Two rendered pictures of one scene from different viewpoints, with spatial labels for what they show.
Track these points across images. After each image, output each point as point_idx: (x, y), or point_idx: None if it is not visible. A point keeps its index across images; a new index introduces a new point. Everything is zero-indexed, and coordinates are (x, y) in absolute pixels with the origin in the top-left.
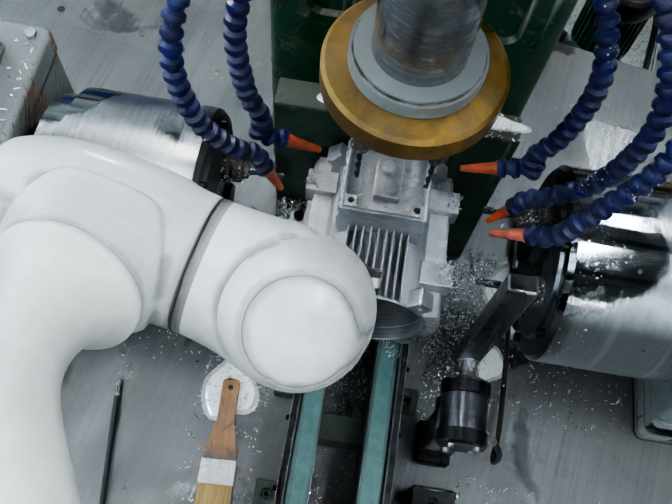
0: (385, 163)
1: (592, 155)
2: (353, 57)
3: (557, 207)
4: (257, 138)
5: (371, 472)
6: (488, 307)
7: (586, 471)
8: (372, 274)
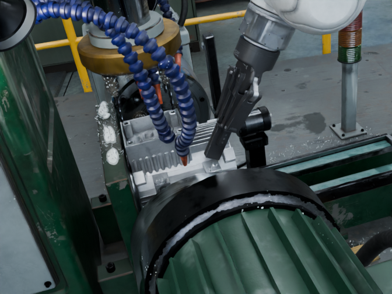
0: (147, 133)
1: None
2: None
3: (139, 96)
4: (174, 133)
5: (296, 167)
6: (214, 70)
7: (233, 147)
8: (232, 66)
